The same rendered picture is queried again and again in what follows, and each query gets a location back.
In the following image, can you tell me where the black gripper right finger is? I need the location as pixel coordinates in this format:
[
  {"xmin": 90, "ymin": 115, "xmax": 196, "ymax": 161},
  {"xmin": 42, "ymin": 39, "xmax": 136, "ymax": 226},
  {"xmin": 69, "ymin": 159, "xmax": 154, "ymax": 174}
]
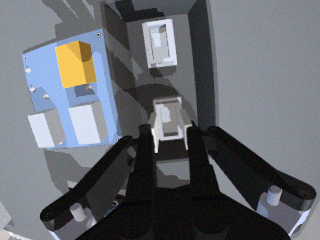
[{"xmin": 180, "ymin": 109, "xmax": 317, "ymax": 240}]

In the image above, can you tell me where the yellow rectangular block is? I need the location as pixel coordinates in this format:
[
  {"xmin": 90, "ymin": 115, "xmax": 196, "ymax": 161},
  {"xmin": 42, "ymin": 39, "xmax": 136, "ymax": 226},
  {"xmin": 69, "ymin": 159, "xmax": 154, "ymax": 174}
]
[{"xmin": 55, "ymin": 40, "xmax": 97, "ymax": 88}]

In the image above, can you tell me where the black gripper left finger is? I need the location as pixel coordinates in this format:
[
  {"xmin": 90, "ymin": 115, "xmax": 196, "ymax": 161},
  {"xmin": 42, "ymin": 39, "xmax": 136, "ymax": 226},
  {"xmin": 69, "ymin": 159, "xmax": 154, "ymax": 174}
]
[{"xmin": 40, "ymin": 112, "xmax": 159, "ymax": 240}]

